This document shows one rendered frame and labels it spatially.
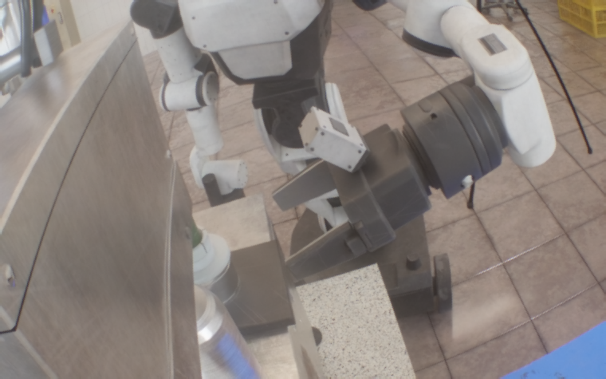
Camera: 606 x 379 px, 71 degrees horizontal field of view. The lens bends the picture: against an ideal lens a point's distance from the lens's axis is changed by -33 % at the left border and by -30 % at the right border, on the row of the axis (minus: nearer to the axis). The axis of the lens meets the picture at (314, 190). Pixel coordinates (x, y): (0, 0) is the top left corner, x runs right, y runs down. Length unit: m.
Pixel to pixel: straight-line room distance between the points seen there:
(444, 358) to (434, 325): 0.17
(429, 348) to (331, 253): 1.32
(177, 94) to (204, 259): 0.75
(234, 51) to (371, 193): 0.63
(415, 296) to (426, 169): 1.26
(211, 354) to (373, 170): 0.22
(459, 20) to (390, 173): 0.26
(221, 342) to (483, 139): 0.27
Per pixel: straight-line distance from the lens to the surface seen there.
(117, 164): 0.25
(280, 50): 1.03
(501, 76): 0.48
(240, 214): 0.67
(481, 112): 0.48
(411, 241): 1.91
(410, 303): 1.76
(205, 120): 1.29
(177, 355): 0.25
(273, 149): 1.29
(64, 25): 5.89
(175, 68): 1.21
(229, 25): 1.00
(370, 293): 0.92
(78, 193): 0.20
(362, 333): 0.86
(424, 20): 0.72
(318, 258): 0.48
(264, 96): 1.15
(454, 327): 1.82
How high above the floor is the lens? 1.38
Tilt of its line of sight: 33 degrees down
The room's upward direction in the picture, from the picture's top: 16 degrees counter-clockwise
